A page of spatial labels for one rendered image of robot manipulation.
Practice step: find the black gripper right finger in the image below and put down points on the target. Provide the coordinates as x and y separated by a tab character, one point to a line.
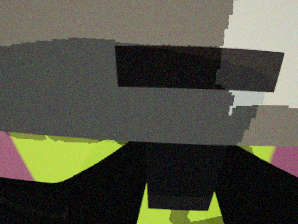
251	191

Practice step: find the black two-prong plug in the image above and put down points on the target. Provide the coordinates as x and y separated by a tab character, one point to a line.
182	176

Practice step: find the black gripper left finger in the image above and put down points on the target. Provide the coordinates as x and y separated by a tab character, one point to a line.
109	192

